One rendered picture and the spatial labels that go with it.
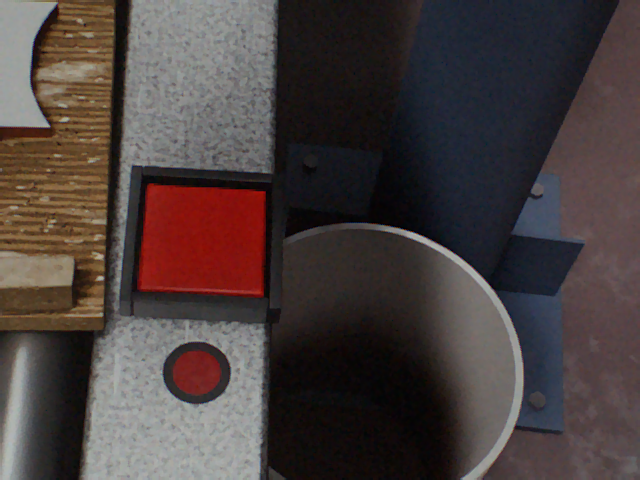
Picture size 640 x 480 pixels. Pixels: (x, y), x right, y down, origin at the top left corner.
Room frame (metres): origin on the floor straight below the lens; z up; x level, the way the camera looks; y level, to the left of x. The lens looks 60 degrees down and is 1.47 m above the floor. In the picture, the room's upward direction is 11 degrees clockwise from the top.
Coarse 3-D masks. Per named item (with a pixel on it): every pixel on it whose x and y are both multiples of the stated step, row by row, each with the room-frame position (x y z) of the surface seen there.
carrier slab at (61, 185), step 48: (48, 0) 0.43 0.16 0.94; (96, 0) 0.43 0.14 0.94; (48, 48) 0.40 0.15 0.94; (96, 48) 0.40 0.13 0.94; (48, 96) 0.37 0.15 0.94; (96, 96) 0.37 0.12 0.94; (0, 144) 0.33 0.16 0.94; (48, 144) 0.34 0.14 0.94; (96, 144) 0.34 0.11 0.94; (0, 192) 0.31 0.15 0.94; (48, 192) 0.31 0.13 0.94; (96, 192) 0.32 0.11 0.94; (0, 240) 0.28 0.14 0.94; (48, 240) 0.29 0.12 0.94; (96, 240) 0.29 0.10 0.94; (96, 288) 0.27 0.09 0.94
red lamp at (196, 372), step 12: (180, 360) 0.25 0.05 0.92; (192, 360) 0.25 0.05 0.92; (204, 360) 0.25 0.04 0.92; (216, 360) 0.25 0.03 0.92; (180, 372) 0.24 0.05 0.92; (192, 372) 0.24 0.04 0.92; (204, 372) 0.24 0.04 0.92; (216, 372) 0.25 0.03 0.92; (180, 384) 0.24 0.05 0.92; (192, 384) 0.24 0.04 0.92; (204, 384) 0.24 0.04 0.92
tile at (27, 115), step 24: (0, 0) 0.41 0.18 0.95; (0, 24) 0.40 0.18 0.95; (24, 24) 0.40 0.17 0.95; (48, 24) 0.41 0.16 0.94; (0, 48) 0.38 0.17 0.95; (24, 48) 0.38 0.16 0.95; (0, 72) 0.37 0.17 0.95; (24, 72) 0.37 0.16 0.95; (0, 96) 0.35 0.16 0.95; (24, 96) 0.36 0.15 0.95; (0, 120) 0.34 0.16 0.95; (24, 120) 0.34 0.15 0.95
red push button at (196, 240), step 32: (160, 192) 0.33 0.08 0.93; (192, 192) 0.33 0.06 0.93; (224, 192) 0.34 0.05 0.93; (256, 192) 0.34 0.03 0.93; (160, 224) 0.31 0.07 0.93; (192, 224) 0.31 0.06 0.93; (224, 224) 0.32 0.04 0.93; (256, 224) 0.32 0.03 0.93; (160, 256) 0.29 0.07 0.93; (192, 256) 0.30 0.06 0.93; (224, 256) 0.30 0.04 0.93; (256, 256) 0.30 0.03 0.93; (160, 288) 0.28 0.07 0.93; (192, 288) 0.28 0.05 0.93; (224, 288) 0.28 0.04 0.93; (256, 288) 0.29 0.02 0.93
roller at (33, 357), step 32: (0, 352) 0.23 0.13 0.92; (32, 352) 0.24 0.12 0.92; (64, 352) 0.24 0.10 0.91; (0, 384) 0.22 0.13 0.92; (32, 384) 0.22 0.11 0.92; (64, 384) 0.23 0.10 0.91; (0, 416) 0.20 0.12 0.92; (32, 416) 0.21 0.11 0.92; (64, 416) 0.21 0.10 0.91; (0, 448) 0.19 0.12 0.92; (32, 448) 0.19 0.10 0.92; (64, 448) 0.20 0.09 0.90
